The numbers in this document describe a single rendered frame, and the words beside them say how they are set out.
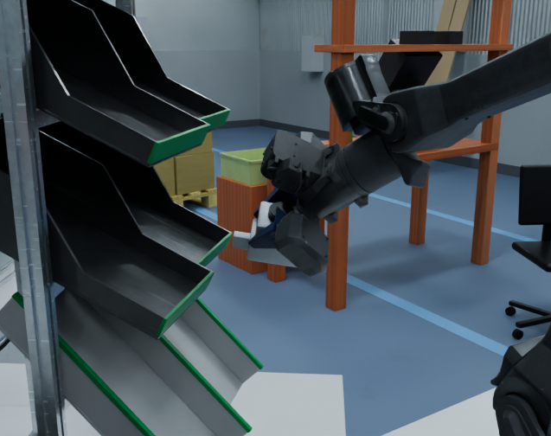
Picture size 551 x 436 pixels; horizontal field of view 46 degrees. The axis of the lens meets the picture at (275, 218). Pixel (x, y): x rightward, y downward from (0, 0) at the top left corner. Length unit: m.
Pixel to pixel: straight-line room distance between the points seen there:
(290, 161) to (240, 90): 10.79
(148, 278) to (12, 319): 0.14
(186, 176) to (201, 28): 5.63
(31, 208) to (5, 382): 0.73
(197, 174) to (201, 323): 4.92
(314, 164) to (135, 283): 0.22
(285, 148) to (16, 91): 0.27
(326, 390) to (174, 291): 0.55
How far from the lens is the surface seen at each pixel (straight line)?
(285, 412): 1.12
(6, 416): 1.20
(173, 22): 10.88
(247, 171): 4.10
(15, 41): 0.58
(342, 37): 3.38
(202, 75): 11.09
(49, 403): 0.67
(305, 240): 0.65
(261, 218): 0.75
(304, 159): 0.68
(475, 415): 1.16
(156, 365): 0.79
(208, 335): 0.92
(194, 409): 0.80
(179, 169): 5.68
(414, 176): 0.66
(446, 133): 0.61
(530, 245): 3.63
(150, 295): 0.67
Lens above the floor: 1.45
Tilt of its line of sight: 15 degrees down
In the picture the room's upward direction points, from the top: straight up
